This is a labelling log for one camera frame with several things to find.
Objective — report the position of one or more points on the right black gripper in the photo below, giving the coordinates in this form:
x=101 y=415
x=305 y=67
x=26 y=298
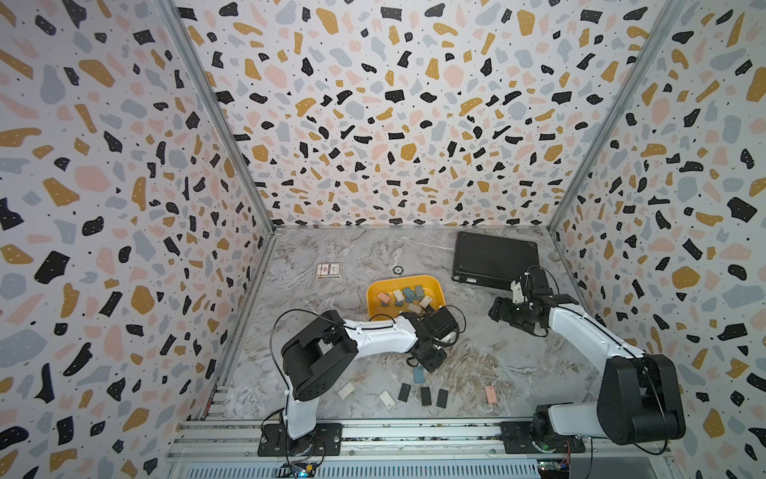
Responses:
x=500 y=310

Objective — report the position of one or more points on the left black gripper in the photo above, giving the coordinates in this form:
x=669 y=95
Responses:
x=435 y=365

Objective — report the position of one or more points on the yellow plastic storage box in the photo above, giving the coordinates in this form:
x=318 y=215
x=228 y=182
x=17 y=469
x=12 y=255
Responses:
x=377 y=311

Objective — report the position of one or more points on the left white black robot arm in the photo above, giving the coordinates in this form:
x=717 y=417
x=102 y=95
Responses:
x=313 y=360

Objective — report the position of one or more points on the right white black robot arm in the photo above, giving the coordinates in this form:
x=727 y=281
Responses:
x=639 y=398

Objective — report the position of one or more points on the black eraser bottom middle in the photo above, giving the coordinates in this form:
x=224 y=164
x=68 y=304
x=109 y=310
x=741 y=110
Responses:
x=425 y=396

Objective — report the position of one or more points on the black eraser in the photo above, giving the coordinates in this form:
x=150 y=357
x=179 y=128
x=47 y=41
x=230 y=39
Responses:
x=425 y=396
x=404 y=392
x=443 y=397

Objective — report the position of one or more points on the black eraser bottom left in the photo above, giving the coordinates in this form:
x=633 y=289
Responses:
x=404 y=392

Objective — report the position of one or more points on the black eraser bottom right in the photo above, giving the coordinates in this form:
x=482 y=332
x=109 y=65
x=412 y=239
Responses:
x=443 y=397

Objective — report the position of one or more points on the white eraser bottom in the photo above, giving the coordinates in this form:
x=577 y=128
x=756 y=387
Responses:
x=387 y=400

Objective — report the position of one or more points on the small card box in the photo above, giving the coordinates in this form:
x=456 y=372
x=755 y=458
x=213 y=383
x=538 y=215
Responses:
x=328 y=270

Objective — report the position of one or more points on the black hard case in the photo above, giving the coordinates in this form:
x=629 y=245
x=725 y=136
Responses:
x=496 y=262

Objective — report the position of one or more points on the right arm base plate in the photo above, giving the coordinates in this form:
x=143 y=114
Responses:
x=519 y=437

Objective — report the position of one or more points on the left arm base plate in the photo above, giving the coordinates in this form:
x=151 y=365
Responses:
x=324 y=440

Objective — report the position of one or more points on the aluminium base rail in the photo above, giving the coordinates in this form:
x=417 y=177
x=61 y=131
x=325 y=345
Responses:
x=401 y=448

